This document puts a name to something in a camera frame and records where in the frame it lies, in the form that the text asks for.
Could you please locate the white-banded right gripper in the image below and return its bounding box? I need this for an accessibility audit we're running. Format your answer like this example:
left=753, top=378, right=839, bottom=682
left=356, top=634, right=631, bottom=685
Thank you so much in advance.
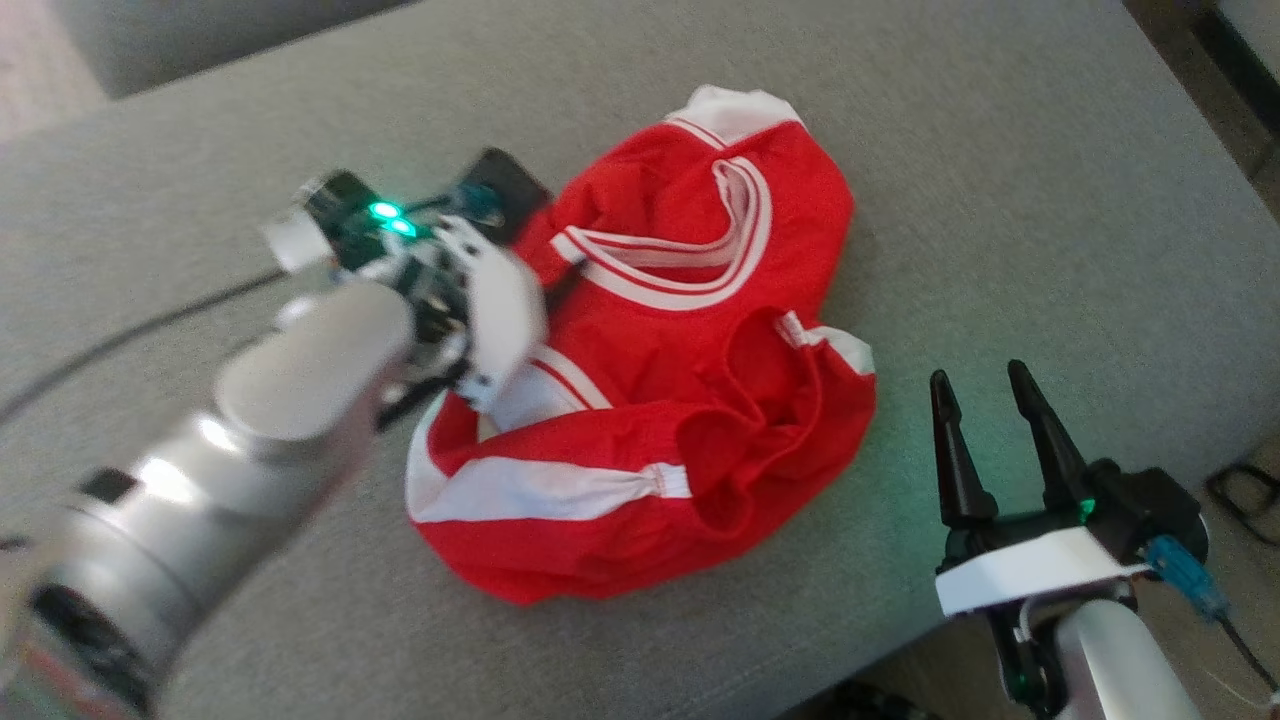
left=930, top=360, right=1151, bottom=716

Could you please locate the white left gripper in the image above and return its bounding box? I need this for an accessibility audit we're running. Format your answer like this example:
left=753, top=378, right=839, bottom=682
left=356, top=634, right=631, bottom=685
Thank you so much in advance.
left=262, top=170, right=549, bottom=413

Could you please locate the red garment with white stripes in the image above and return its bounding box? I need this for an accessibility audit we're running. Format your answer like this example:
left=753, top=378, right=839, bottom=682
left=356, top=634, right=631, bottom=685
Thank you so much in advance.
left=405, top=85, right=878, bottom=607

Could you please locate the grey fabric ottoman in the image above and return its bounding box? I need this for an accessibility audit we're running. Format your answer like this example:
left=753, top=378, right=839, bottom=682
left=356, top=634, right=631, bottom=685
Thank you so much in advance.
left=0, top=0, right=1280, bottom=720

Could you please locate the black cable loop on floor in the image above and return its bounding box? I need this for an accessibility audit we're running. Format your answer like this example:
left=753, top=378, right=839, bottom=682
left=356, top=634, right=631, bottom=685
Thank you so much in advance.
left=1205, top=462, right=1280, bottom=548

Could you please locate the blue cable connector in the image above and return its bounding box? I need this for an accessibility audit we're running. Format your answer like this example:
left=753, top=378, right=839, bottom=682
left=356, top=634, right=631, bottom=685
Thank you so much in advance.
left=1145, top=535, right=1233, bottom=621

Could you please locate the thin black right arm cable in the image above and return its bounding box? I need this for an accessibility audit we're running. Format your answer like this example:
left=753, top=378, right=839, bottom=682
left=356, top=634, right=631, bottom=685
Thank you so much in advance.
left=1215, top=610, right=1280, bottom=696

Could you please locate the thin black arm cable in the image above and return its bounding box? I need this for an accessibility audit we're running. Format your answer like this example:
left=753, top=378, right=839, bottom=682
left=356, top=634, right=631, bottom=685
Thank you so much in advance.
left=0, top=270, right=291, bottom=426
left=1215, top=610, right=1280, bottom=696

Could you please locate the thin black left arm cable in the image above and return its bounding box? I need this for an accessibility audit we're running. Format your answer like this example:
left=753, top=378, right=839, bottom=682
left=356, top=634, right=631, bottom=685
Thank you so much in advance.
left=0, top=270, right=291, bottom=426

